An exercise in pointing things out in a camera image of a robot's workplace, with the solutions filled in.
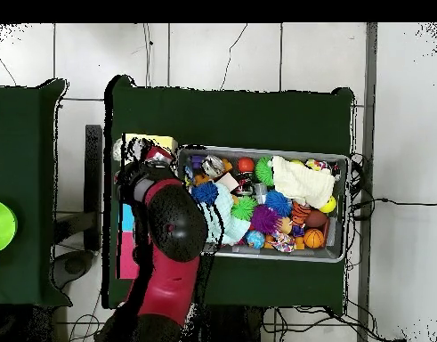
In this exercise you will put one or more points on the mint green cloth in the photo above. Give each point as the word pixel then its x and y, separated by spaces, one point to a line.
pixel 229 224

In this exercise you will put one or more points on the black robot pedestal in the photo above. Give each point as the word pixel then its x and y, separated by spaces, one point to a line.
pixel 232 328

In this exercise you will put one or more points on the cream yellow cloth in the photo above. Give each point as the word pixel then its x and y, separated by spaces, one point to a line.
pixel 303 182

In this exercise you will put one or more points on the wooden box with three holes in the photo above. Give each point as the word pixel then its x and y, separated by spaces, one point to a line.
pixel 168 142

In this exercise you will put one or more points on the tiger striped toy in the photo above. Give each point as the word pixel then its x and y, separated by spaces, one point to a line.
pixel 301 212

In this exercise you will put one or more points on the orange red ball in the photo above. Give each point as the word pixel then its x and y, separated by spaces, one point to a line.
pixel 246 164

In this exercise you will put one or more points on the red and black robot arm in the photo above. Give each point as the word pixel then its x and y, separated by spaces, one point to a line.
pixel 172 278

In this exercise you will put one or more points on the blue spiky ball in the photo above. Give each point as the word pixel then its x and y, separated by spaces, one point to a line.
pixel 279 203
pixel 205 193

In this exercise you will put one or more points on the clear mesh bin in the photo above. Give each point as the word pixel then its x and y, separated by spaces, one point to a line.
pixel 310 256

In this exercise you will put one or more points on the purple spiky ball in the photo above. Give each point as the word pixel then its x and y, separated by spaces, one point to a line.
pixel 264 219

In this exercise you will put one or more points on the crushed silver can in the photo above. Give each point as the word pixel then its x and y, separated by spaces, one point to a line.
pixel 213 166

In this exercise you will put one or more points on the dark green table cloth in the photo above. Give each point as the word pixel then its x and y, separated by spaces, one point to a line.
pixel 26 142
pixel 232 114

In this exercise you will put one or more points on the green spiky ball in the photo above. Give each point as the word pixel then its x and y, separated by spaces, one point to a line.
pixel 263 171
pixel 244 208

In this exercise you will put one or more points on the orange mini basketball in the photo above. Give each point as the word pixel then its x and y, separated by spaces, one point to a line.
pixel 314 239

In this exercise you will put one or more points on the bright green bowl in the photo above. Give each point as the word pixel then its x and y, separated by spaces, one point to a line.
pixel 1 226

